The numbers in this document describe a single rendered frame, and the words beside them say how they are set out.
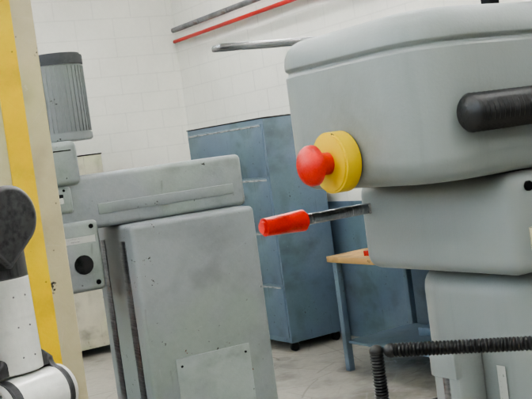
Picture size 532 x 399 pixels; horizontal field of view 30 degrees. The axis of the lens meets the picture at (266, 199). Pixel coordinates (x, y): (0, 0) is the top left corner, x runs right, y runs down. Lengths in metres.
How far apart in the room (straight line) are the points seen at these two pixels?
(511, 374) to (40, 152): 1.81
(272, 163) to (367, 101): 7.40
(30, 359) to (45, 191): 1.15
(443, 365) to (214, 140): 8.04
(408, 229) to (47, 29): 9.55
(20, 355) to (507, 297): 0.78
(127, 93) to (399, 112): 9.86
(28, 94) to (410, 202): 1.73
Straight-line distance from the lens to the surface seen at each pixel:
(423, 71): 0.90
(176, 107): 10.96
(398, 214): 1.08
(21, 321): 1.54
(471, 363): 1.07
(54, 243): 2.66
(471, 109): 0.88
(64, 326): 2.68
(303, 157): 0.95
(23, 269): 1.55
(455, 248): 1.02
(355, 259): 7.22
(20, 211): 1.53
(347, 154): 0.95
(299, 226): 1.06
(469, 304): 1.07
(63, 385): 1.56
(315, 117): 1.01
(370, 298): 8.56
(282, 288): 8.41
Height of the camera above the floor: 1.79
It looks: 3 degrees down
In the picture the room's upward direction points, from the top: 8 degrees counter-clockwise
